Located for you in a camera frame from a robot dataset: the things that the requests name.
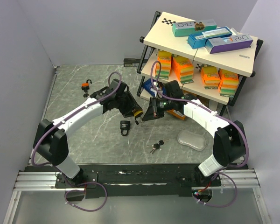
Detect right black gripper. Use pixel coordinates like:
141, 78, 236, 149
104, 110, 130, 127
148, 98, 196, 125
142, 96, 174, 121

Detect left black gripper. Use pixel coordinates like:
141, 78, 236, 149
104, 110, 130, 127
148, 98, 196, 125
115, 91, 142, 118

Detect yellow padlock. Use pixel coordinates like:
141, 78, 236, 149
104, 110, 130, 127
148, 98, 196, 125
133, 110, 143, 125

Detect black padlock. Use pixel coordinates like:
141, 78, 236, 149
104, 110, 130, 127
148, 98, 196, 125
120, 120, 131, 136

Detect black key bunch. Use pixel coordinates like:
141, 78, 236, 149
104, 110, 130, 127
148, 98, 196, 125
147, 139, 169, 154

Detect orange padlock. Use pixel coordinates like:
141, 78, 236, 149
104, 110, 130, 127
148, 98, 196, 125
81, 79, 92, 92

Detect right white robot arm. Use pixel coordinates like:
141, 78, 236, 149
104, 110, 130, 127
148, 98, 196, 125
142, 80, 248, 186

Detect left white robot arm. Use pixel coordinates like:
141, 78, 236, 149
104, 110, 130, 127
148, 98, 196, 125
33, 79, 143, 188

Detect orange Kettle chips bag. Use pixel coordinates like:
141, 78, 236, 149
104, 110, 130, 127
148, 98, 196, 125
167, 110, 185, 120

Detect blue chips bag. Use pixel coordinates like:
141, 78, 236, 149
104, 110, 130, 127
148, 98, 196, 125
142, 80, 154, 96

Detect black device behind shelf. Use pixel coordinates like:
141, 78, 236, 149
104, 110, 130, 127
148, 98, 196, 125
123, 58, 140, 67

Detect clear plastic pouch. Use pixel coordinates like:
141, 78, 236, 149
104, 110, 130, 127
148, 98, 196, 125
177, 130, 207, 151

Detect sponge pack far left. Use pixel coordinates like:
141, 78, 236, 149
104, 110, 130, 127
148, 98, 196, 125
155, 50, 172, 79

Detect orange sponge pack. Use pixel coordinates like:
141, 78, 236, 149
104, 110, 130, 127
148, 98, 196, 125
171, 54, 194, 84
200, 64, 221, 89

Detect three-tier shelf rack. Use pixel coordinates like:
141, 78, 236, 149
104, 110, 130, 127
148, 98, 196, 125
137, 11, 263, 115

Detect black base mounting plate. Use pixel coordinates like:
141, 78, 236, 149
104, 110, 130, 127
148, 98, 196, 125
55, 163, 221, 199

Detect sponge pack far right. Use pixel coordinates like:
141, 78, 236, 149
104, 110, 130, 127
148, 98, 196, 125
218, 69, 239, 98

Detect blue box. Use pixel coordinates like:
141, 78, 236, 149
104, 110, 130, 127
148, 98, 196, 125
187, 27, 232, 49

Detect teal R+O box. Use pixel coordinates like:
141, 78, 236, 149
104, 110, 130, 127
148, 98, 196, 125
172, 19, 217, 37

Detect purple R+O box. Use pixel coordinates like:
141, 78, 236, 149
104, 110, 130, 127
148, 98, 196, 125
205, 34, 253, 54

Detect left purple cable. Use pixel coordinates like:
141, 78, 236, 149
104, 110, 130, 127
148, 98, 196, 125
31, 71, 122, 167

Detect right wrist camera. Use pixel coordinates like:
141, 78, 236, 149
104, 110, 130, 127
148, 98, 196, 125
151, 82, 163, 98

